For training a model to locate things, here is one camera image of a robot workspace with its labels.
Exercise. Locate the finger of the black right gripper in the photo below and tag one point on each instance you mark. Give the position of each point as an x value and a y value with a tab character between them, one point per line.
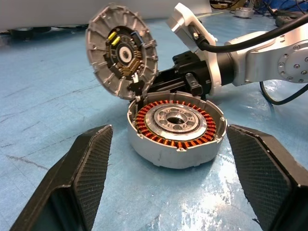
194	87

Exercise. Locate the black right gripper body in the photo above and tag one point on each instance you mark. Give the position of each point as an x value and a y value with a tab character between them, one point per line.
192	65

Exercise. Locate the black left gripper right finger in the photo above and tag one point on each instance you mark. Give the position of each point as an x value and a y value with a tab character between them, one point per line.
264	173

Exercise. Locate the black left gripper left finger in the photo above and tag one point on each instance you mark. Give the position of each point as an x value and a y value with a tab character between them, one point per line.
79	173

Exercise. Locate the silver motor housing copper windings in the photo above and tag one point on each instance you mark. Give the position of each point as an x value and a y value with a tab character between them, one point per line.
168	156

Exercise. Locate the silver ribbed motor lid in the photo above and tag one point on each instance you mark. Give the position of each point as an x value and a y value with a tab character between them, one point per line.
101	48

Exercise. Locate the silver round motor part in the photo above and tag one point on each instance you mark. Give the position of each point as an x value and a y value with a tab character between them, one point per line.
244	12

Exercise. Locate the blue plastic table cover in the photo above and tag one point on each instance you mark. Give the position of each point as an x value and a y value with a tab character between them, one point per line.
48	96

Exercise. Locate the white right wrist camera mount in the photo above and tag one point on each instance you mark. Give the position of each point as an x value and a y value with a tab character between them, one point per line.
183	14

